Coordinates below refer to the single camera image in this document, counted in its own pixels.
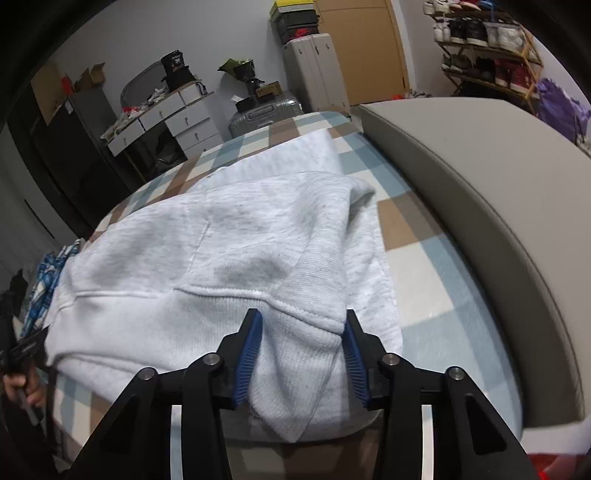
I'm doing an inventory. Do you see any light grey hoodie sweatshirt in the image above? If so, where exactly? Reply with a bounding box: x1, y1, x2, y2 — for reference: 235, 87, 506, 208
45, 130, 403, 443

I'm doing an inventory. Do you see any person's left hand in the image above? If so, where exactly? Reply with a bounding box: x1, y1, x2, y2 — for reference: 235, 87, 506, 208
2, 367, 47, 408

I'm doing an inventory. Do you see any checkered bed sheet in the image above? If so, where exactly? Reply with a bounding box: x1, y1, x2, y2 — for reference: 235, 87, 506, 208
50, 110, 528, 467

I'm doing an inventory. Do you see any blue white plaid shirt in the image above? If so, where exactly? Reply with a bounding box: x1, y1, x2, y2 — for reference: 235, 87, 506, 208
20, 238, 85, 338

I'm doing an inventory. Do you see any black wardrobe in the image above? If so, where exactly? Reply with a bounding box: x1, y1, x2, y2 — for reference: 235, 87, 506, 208
7, 86, 140, 239

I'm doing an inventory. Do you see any red plastic stool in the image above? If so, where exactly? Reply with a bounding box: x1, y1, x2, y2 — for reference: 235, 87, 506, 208
528, 452, 591, 480

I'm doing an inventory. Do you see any beige padded bed headboard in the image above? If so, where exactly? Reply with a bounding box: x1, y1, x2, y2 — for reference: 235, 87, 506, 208
360, 97, 590, 427

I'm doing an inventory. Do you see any silver hard-shell suitcase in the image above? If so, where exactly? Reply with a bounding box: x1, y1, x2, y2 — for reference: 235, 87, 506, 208
228, 92, 304, 138

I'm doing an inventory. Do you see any white drawer desk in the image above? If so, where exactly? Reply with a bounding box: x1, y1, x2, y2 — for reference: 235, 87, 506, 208
107, 81, 223, 159

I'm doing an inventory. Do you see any arched grey mirror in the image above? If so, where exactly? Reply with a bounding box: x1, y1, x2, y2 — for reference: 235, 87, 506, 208
120, 61, 166, 108

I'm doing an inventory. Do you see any wrapped flower bouquet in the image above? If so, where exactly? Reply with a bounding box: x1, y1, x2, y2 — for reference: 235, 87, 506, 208
218, 58, 263, 96

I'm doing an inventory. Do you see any black gift bag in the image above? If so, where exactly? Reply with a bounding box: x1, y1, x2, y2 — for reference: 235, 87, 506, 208
160, 50, 194, 91

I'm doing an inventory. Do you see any open cardboard box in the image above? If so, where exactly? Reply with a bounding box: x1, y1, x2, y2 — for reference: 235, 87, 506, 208
74, 63, 106, 92

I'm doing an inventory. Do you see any white tall suitcase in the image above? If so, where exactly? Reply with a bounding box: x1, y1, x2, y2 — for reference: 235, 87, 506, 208
283, 34, 349, 116

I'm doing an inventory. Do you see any purple plastic bag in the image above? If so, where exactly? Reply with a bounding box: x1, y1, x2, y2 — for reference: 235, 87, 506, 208
537, 78, 590, 153

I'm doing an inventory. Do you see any wooden door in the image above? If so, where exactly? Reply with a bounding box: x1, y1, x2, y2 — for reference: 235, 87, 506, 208
315, 0, 409, 105

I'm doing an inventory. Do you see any wooden shoe rack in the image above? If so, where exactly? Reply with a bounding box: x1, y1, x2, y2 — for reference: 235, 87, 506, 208
423, 1, 544, 114

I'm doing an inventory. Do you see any black shoe box stack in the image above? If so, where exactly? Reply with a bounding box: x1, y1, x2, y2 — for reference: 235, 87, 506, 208
273, 9, 320, 44

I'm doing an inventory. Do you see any yellow lid shoe box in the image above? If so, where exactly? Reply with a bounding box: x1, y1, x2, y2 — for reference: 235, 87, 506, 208
270, 0, 315, 17

